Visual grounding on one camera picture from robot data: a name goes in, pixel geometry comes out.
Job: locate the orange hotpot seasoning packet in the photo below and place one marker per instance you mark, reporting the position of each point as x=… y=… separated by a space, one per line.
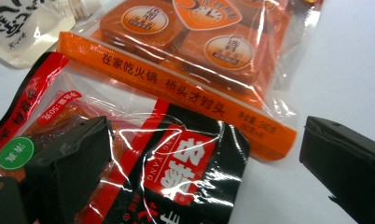
x=188 y=56

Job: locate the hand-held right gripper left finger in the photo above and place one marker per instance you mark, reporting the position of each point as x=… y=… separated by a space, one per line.
x=67 y=168

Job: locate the white spout pouch black lettering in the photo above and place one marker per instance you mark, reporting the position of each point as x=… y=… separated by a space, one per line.
x=24 y=28

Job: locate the red and black seasoning packet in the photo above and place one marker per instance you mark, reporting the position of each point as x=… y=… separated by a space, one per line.
x=182 y=161

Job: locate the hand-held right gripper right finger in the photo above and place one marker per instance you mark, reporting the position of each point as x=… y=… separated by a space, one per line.
x=347 y=168

